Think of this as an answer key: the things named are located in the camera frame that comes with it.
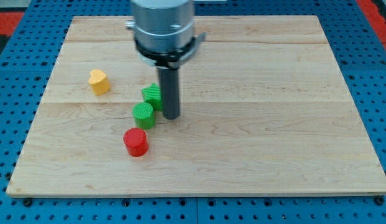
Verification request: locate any wooden board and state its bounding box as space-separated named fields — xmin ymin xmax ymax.
xmin=7 ymin=16 xmax=386 ymax=198

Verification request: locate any red cylinder block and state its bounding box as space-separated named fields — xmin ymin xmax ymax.
xmin=123 ymin=128 xmax=149 ymax=157

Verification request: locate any yellow heart block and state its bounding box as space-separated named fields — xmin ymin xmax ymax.
xmin=88 ymin=69 xmax=111 ymax=96

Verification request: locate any green cylinder block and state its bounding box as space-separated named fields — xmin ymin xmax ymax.
xmin=132 ymin=102 xmax=155 ymax=129

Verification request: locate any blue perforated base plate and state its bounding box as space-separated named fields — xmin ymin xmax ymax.
xmin=0 ymin=1 xmax=386 ymax=223

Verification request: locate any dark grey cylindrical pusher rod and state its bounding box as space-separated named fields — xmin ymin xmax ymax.
xmin=157 ymin=68 xmax=180 ymax=119

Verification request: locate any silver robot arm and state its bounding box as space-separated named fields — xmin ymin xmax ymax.
xmin=126 ymin=0 xmax=206 ymax=119

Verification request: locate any green star block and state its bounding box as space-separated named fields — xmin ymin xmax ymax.
xmin=141 ymin=83 xmax=163 ymax=111

